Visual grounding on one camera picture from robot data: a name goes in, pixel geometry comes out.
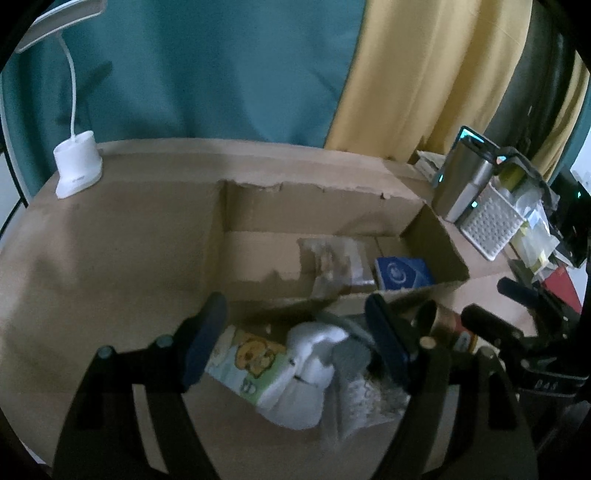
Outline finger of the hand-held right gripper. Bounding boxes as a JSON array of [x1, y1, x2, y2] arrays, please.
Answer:
[[462, 304, 532, 358], [498, 277, 580, 333]]

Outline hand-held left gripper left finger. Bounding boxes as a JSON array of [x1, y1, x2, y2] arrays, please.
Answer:
[[52, 292, 228, 480]]

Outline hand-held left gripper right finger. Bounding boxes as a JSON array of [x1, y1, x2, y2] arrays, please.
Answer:
[[365, 293, 539, 480]]

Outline red label tin can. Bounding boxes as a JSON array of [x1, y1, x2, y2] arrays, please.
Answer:
[[416, 300, 478, 354]]

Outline grey sock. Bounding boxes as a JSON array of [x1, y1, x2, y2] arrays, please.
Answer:
[[318, 309, 377, 384]]

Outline cartoon bear tissue pack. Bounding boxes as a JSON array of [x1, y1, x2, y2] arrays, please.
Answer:
[[203, 323, 296, 409]]

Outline bag of cotton swabs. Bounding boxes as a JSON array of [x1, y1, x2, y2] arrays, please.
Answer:
[[323, 364, 414, 450]]

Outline white socks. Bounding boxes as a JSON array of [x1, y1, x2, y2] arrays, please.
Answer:
[[259, 320, 352, 430]]

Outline cardboard box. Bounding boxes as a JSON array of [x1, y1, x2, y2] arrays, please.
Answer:
[[203, 178, 471, 324]]

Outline red book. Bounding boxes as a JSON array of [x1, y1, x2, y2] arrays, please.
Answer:
[[540, 268, 583, 315]]

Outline pile of plastic packets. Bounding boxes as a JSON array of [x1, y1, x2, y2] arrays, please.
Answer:
[[512, 185, 561, 278]]

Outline small blue box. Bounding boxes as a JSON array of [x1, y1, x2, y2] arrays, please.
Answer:
[[374, 255, 437, 291]]

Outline white perforated basket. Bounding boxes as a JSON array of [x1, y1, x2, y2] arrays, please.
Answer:
[[459, 185, 527, 261]]

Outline black device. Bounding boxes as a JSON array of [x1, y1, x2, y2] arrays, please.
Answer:
[[549, 166, 591, 268]]

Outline clear plastic bag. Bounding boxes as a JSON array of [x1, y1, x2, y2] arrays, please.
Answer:
[[298, 236, 377, 301]]

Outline steel tumbler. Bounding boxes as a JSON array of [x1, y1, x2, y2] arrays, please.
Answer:
[[431, 126, 502, 223]]

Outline white paper packet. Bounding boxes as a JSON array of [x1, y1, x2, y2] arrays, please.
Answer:
[[413, 150, 446, 183]]

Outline dark chair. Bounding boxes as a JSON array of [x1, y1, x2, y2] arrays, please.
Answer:
[[485, 4, 591, 185]]

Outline white desk lamp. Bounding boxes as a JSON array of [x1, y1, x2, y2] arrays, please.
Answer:
[[16, 0, 108, 200]]

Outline yellow curtain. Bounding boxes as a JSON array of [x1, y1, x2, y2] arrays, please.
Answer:
[[323, 0, 591, 183]]

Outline teal curtain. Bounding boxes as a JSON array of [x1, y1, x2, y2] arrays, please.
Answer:
[[2, 0, 370, 195]]

